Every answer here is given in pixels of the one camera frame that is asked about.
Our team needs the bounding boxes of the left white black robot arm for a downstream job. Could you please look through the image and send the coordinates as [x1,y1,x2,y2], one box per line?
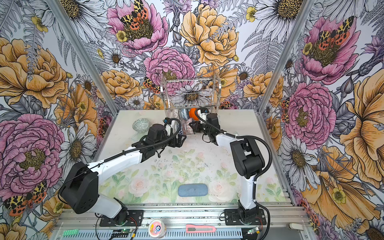
[59,118,186,226]

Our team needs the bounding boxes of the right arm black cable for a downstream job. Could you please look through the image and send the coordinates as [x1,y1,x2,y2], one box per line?
[194,107,273,240]

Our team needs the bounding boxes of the blue floral ceramic bowl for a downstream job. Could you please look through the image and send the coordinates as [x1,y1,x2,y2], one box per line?
[179,109,190,120]

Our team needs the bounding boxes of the white black lattice bowl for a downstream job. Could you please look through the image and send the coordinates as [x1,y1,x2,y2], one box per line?
[171,109,180,119]

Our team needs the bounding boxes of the green patterned ceramic bowl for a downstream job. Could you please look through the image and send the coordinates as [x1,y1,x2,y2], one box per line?
[132,118,151,133]

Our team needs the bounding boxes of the pink utility knife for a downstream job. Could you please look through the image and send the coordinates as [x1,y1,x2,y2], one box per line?
[186,224,217,234]

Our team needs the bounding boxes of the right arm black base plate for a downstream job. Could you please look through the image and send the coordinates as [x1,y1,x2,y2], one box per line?
[224,209,267,226]

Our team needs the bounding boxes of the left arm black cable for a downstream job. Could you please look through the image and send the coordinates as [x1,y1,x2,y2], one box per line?
[58,117,182,205]

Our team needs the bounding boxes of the round pink sticker tin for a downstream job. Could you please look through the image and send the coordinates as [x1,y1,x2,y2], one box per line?
[148,220,167,239]

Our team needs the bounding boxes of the red patterned ceramic bowl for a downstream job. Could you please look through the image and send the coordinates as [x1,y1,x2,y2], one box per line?
[180,121,185,135]

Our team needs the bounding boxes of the dark blue patterned bowl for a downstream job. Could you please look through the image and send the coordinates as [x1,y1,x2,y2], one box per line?
[184,118,195,135]

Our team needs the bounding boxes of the small green circuit board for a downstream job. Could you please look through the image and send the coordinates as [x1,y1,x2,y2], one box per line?
[113,229,135,235]

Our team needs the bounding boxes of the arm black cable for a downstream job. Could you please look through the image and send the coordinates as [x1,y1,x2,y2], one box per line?
[194,107,273,240]
[58,117,182,205]

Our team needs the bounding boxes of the blue grey sponge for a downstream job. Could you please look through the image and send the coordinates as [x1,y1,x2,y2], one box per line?
[178,184,208,198]

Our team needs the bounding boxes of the orange plastic bowl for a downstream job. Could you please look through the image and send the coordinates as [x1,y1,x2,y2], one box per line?
[189,108,199,121]

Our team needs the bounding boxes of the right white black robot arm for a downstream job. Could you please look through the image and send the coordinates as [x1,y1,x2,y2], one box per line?
[189,108,266,224]

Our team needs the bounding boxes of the steel wire dish rack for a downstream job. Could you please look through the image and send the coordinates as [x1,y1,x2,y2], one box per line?
[161,72,222,118]

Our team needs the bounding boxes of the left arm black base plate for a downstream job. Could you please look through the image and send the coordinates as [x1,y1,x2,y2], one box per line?
[100,210,144,227]

